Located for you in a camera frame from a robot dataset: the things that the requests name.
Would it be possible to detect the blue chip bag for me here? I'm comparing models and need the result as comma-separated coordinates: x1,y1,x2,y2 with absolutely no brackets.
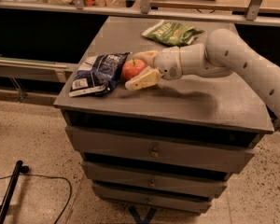
69,52,129,97

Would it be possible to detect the metal rail frame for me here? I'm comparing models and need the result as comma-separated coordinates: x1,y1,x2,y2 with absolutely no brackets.
0,0,280,27

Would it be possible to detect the bottom grey drawer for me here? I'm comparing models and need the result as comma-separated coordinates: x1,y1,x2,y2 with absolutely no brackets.
92,183,211,214

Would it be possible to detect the black pole on floor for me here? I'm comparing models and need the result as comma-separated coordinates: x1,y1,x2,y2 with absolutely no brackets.
0,161,29,224

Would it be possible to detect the top grey drawer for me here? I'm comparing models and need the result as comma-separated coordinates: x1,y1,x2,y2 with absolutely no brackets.
65,126,254,174

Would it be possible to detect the red apple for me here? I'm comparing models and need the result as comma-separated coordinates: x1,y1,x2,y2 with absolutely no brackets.
122,59,147,81

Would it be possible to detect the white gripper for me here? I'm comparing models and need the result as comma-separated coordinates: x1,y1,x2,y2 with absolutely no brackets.
125,47,182,91

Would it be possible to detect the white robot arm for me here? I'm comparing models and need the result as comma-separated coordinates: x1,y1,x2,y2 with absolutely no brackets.
125,29,280,120

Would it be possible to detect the wooden shelf left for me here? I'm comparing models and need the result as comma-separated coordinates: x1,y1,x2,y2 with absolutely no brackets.
0,57,77,83

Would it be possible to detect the green chip bag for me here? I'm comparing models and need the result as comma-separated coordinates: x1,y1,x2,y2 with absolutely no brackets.
142,20,205,47

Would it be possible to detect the black cable on floor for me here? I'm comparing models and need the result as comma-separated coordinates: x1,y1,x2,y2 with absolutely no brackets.
0,173,73,224

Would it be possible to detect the middle grey drawer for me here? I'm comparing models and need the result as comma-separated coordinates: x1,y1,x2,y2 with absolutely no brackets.
81,161,227,199

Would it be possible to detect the grey drawer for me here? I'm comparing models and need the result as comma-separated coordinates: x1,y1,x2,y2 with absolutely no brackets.
81,161,227,199
65,126,254,174
92,183,211,214

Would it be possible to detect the grey drawer cabinet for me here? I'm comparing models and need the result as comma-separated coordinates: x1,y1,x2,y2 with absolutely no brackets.
53,16,274,215

